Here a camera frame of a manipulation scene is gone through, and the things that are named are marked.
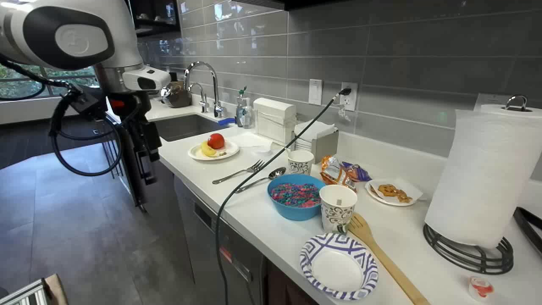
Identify metal spoon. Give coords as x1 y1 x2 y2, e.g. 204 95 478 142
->
236 166 288 195

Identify brown pretzels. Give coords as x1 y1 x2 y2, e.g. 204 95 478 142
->
376 183 414 203

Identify metal fork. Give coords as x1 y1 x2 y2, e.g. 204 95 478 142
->
210 159 266 187

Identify blue snack bag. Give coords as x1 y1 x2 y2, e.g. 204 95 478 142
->
341 159 373 183

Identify orange snack bag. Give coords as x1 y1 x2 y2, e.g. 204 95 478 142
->
319 156 349 187

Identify chrome kitchen faucet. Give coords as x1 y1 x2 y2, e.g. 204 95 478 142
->
183 59 227 120

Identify white paper towel roll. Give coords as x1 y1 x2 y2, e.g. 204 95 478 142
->
424 102 542 251

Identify black wire towel holder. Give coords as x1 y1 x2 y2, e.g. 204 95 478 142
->
422 93 534 276

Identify blue patterned paper plate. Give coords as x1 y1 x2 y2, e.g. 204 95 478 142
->
299 232 382 302

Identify wooden framed stand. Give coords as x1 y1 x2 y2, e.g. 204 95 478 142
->
0 273 70 305

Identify small patterned paper cup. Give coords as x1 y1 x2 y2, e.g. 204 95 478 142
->
287 148 315 176

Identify metal napkin dispenser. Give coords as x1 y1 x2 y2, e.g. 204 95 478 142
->
293 120 341 164

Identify clear soap pump bottle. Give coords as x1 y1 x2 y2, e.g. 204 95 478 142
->
234 85 256 129

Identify wooden slotted spatula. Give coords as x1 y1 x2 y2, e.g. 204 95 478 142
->
346 212 432 305

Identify stainless dishwasher front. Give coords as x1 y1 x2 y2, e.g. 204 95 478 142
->
171 175 268 305

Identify dark kitchen sink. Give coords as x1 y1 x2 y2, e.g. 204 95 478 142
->
151 114 222 142

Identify white plate with pretzels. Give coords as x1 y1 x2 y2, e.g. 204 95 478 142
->
363 176 424 209

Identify black power cable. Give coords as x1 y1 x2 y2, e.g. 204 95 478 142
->
214 87 353 305

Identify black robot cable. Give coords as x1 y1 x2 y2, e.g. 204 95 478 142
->
0 53 129 178

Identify white fruit plate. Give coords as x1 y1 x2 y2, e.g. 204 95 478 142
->
187 137 241 163

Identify white wall switch plate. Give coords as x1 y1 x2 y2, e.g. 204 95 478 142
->
307 78 326 107

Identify small red creamer cup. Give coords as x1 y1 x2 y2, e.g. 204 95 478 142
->
466 275 497 302

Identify blue plastic bowl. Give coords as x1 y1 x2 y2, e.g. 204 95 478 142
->
266 173 327 222

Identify dark wall shelf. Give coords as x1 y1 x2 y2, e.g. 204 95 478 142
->
129 0 183 37

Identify colourful candy pieces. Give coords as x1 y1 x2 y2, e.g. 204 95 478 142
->
271 183 322 210

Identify white folded paper towel stack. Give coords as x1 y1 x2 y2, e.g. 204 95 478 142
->
253 97 299 148

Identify red apple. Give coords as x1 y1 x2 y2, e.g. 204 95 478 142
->
205 132 227 151

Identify swirl patterned paper coffee cup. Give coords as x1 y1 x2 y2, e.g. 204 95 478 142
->
319 183 361 234

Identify window with dark frame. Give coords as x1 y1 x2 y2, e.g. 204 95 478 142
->
0 61 100 103

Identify white wall outlet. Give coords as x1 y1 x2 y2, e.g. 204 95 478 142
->
339 81 359 114

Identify dark utensil caddy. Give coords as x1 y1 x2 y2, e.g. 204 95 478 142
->
160 70 194 110

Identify yellow banana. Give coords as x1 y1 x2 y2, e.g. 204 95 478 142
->
200 141 222 159

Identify black countertop object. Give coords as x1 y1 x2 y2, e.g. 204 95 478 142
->
514 207 542 256

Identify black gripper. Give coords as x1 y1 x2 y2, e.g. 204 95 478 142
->
107 92 153 134

